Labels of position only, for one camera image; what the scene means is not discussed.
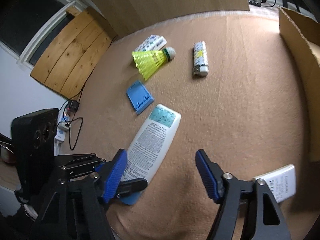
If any white lotion tube teal label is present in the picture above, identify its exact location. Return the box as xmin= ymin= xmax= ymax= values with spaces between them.
xmin=121 ymin=104 xmax=181 ymax=182

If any white power adapter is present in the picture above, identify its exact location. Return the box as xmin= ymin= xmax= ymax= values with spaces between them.
xmin=253 ymin=164 xmax=296 ymax=203

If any blue phone stand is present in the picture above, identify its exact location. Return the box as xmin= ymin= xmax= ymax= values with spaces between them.
xmin=126 ymin=80 xmax=154 ymax=115

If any yellow shuttlecock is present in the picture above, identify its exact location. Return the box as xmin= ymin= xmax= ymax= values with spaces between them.
xmin=132 ymin=47 xmax=176 ymax=81

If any blue round disc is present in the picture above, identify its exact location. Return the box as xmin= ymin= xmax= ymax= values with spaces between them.
xmin=119 ymin=192 xmax=142 ymax=205

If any white power strip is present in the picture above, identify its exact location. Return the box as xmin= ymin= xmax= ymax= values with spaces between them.
xmin=54 ymin=112 xmax=70 ymax=156

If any pine plank board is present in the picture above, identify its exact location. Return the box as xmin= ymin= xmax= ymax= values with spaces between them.
xmin=30 ymin=7 xmax=117 ymax=99

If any patterned white lighter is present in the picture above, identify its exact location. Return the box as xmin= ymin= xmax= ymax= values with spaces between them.
xmin=193 ymin=41 xmax=209 ymax=77

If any patterned tissue pack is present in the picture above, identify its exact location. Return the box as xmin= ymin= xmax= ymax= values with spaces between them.
xmin=135 ymin=35 xmax=167 ymax=51

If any brown cardboard box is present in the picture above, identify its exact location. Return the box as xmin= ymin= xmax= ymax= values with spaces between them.
xmin=279 ymin=7 xmax=319 ymax=162

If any black power strip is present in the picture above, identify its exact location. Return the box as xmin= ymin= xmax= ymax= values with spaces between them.
xmin=248 ymin=0 xmax=261 ymax=7

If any black cable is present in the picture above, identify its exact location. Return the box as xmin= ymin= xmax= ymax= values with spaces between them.
xmin=58 ymin=84 xmax=86 ymax=151

